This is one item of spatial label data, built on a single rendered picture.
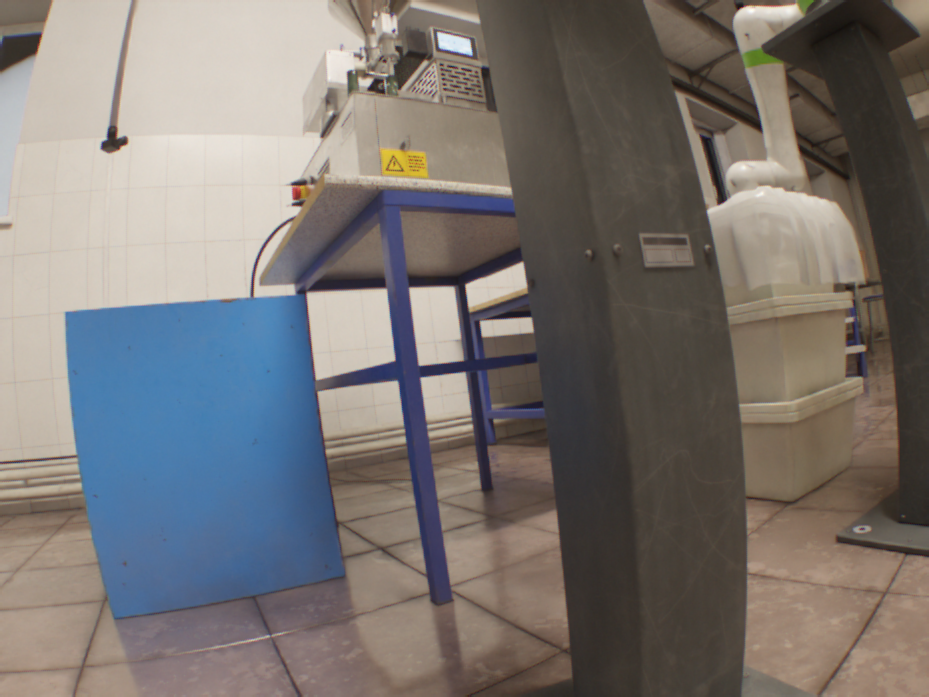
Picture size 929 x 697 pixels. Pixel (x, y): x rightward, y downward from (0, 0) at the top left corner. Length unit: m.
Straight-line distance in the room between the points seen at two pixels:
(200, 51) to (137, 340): 2.41
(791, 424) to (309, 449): 1.01
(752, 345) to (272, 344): 1.03
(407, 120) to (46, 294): 2.01
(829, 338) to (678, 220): 1.01
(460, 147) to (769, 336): 0.81
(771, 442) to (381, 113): 1.12
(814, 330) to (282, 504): 1.23
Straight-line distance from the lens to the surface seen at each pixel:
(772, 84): 1.51
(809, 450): 1.28
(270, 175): 2.86
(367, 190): 0.91
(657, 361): 0.37
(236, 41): 3.32
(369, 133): 1.13
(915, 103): 10.12
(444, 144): 1.20
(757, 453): 1.27
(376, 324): 2.78
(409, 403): 0.85
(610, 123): 0.41
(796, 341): 1.23
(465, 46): 1.74
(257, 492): 1.06
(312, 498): 1.08
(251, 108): 3.05
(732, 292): 1.26
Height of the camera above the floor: 0.39
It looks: 3 degrees up
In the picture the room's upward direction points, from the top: 8 degrees counter-clockwise
